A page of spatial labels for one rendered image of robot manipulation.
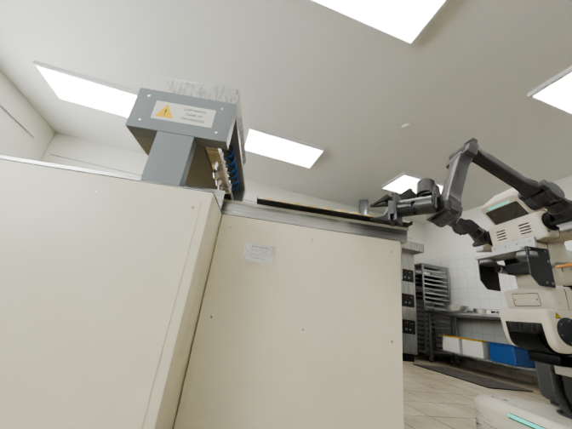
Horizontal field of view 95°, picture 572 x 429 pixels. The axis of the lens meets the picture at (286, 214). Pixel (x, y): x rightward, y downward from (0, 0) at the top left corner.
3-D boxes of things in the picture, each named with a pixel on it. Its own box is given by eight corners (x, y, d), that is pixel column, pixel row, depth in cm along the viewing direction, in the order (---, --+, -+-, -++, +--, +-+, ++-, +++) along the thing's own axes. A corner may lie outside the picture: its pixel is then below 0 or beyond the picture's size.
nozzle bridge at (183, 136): (103, 174, 78) (140, 86, 90) (175, 235, 146) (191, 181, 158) (214, 191, 80) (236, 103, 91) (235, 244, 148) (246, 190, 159)
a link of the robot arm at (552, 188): (469, 128, 108) (449, 145, 116) (466, 145, 100) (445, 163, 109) (563, 189, 106) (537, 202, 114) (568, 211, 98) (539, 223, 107)
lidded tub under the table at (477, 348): (461, 354, 433) (460, 337, 442) (483, 357, 444) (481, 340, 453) (483, 359, 399) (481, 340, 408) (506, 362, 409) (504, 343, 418)
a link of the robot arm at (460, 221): (405, 182, 151) (399, 186, 161) (393, 202, 150) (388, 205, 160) (479, 224, 144) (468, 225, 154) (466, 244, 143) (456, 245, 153)
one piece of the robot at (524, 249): (506, 292, 131) (500, 249, 138) (567, 288, 105) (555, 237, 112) (475, 288, 130) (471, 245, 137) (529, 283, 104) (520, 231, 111)
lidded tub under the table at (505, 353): (488, 360, 392) (486, 340, 400) (511, 363, 403) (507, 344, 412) (517, 366, 357) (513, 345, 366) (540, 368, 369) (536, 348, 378)
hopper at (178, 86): (154, 105, 97) (165, 76, 102) (191, 175, 150) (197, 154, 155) (232, 117, 99) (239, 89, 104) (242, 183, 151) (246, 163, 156)
